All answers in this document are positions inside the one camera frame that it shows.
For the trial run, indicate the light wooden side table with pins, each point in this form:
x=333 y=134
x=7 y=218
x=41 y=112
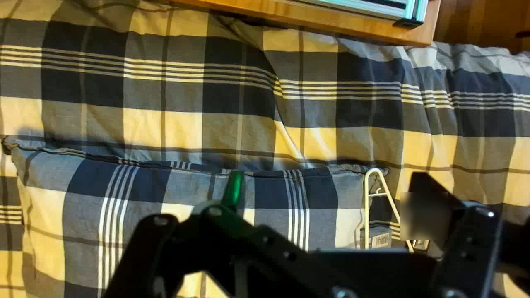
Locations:
x=341 y=25

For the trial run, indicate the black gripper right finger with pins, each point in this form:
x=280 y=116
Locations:
x=432 y=207

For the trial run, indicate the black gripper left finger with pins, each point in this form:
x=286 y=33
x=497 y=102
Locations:
x=232 y=190

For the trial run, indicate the large checked black pillow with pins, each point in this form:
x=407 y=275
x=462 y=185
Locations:
x=88 y=220

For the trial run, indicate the teal book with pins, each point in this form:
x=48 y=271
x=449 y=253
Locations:
x=381 y=6

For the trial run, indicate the checked blue yellow comforter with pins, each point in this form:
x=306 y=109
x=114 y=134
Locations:
x=166 y=71

